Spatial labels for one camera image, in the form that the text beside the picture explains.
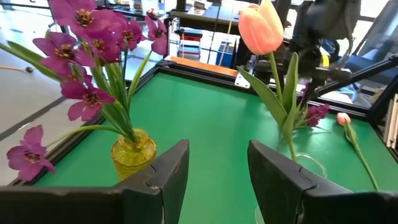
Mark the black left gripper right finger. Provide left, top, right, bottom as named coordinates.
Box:
left=247, top=139, right=354, bottom=224

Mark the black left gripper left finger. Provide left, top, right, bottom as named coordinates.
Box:
left=113, top=139, right=190, bottom=224

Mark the large peach tulip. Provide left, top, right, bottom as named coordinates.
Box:
left=236, top=0, right=301, bottom=162

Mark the purple artificial flower bunch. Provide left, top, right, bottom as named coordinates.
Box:
left=0, top=0, right=170, bottom=183
left=292, top=85, right=331, bottom=131

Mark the yellow glass vase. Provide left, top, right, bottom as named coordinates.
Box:
left=111, top=128, right=158, bottom=182

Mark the clear glass vase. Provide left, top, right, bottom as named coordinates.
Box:
left=254, top=151, right=328, bottom=224

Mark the small pink tulip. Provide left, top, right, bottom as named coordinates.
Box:
left=336, top=111, right=381, bottom=192

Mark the green table mat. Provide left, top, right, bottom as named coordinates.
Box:
left=34, top=72, right=398, bottom=224

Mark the blue storage bin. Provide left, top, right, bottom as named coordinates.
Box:
left=215, top=39, right=236, bottom=68

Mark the white panel stack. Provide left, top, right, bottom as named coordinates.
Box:
left=382, top=93, right=398, bottom=149

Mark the grey storage box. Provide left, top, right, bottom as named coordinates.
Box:
left=177, top=40, right=202, bottom=62

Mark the red black storage box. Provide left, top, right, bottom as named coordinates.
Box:
left=174, top=27, right=203, bottom=43

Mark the small white corner bracket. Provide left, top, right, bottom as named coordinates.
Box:
left=234, top=72, right=251, bottom=90

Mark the black aluminium table frame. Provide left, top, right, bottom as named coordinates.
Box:
left=9, top=55, right=398, bottom=187

